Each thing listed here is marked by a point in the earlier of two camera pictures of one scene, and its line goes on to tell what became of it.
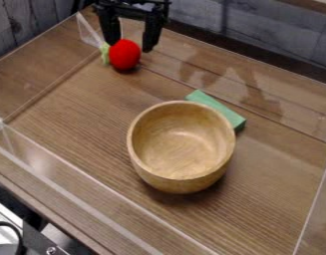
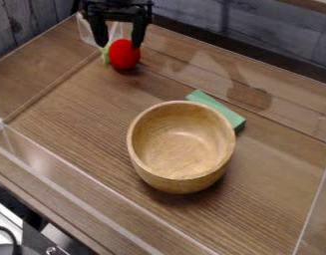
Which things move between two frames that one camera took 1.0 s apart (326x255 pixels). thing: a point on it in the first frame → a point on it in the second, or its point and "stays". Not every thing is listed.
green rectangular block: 202,98 stays
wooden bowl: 180,141 stays
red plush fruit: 125,54 stays
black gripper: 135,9 → 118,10
